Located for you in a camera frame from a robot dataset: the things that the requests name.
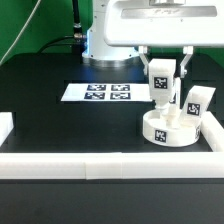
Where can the white round stool seat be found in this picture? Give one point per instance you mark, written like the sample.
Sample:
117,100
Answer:
158,132

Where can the black cable horizontal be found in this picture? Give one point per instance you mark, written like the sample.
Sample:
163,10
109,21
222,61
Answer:
75,42

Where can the black cable vertical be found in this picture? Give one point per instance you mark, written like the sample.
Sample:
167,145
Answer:
76,15

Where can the white left fence block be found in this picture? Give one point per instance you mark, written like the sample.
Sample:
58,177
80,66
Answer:
6,125

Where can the white front fence bar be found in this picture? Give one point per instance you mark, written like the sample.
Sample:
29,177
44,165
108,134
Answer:
89,166

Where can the white AprilTag marker sheet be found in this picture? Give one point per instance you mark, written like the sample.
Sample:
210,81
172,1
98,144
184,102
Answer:
106,92

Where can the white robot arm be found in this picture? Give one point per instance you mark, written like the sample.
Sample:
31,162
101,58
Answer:
98,51

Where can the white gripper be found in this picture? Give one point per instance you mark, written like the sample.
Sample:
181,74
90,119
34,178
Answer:
198,23

